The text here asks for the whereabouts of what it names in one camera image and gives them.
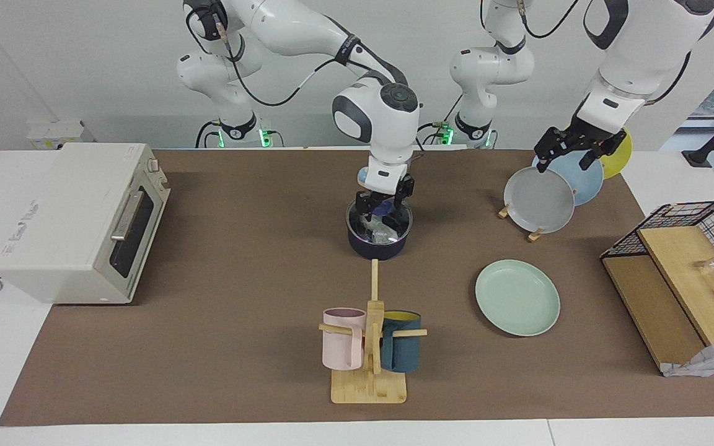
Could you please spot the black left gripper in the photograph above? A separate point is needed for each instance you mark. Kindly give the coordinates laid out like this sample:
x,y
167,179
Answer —
x,y
580,141

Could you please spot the white toaster oven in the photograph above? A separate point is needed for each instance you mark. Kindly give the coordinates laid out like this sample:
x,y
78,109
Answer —
x,y
59,223

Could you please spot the grey plate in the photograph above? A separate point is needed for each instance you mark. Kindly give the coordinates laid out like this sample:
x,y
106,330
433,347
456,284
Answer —
x,y
538,201

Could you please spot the light blue plate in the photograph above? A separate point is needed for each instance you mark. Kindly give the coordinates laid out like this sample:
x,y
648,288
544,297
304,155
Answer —
x,y
586,183

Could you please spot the brown table mat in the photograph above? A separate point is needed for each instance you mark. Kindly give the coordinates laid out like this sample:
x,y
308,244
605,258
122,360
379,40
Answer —
x,y
239,310

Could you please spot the pink mug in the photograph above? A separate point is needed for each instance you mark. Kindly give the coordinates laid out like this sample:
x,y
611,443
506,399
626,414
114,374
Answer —
x,y
341,350

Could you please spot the wooden mug tree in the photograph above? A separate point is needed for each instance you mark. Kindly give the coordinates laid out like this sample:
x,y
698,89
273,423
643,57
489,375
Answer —
x,y
369,389

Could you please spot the white power box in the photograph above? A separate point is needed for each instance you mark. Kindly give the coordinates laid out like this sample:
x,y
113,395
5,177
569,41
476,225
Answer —
x,y
53,133

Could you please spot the yellow plate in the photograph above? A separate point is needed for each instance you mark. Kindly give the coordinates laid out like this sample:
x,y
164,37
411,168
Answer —
x,y
620,160

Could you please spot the brown wooden board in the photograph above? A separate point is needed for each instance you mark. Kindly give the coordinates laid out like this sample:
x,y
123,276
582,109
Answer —
x,y
648,303

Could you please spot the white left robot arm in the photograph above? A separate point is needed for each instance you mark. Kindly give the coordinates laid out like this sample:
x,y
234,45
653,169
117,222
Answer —
x,y
642,43

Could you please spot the wooden plate rack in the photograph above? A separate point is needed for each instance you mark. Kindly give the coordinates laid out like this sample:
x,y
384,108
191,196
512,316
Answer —
x,y
534,235

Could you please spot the dark blue saucepan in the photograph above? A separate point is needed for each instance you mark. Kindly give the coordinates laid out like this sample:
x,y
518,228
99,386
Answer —
x,y
379,251

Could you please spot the dark teal mug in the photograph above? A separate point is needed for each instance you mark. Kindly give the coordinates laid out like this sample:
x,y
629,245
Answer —
x,y
403,353

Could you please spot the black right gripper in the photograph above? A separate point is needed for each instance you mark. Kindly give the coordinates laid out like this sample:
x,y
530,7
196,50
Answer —
x,y
394,198

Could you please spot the grey patterned cloth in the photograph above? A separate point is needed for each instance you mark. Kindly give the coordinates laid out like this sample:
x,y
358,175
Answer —
x,y
713,360

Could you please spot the glass lid with blue knob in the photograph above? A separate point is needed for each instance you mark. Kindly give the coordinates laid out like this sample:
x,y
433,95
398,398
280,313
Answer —
x,y
380,230

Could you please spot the light green plate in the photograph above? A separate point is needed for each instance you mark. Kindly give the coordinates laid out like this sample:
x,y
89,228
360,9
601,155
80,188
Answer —
x,y
518,298

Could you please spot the clear plastic bag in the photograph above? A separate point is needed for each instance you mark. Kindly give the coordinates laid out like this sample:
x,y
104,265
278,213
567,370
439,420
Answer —
x,y
379,234

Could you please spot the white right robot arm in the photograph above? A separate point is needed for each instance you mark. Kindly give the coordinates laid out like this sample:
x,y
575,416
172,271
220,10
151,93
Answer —
x,y
382,118

